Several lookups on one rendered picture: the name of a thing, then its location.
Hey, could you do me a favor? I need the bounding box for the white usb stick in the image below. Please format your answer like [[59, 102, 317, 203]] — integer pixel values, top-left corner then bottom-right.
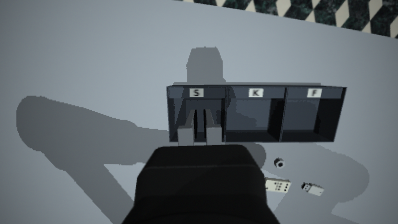
[[301, 183, 324, 196]]

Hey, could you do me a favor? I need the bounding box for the dark grey rack of three bins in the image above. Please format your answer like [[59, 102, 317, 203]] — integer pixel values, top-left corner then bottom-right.
[[166, 85, 347, 143]]

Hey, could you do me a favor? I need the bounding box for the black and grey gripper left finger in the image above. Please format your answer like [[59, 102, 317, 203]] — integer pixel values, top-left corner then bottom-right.
[[177, 110, 198, 146]]

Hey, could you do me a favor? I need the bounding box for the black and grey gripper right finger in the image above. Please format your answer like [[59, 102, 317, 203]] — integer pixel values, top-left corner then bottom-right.
[[203, 109, 222, 145]]

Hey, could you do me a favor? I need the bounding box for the white domino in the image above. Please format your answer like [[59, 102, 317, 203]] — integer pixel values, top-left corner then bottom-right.
[[265, 177, 291, 193]]

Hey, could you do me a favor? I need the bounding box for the grey hex nut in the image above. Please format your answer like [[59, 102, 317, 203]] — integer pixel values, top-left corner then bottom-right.
[[274, 158, 285, 169]]

